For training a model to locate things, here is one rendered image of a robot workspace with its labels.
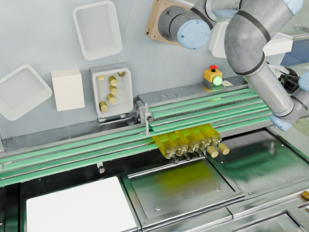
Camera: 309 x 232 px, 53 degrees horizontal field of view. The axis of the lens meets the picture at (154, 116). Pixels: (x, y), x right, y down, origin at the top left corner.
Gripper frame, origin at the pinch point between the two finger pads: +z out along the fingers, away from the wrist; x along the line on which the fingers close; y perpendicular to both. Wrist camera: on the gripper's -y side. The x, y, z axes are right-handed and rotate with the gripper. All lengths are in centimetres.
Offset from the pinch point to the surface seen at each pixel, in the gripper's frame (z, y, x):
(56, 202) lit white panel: 3, 80, 75
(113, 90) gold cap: 28, 60, 30
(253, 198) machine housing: -26, 7, 48
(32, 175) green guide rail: 14, 90, 69
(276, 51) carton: 28.0, -23.3, -7.2
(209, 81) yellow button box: 27.0, 11.4, 16.1
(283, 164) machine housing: -9.2, -22.7, 40.5
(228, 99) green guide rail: 13.6, 6.8, 19.7
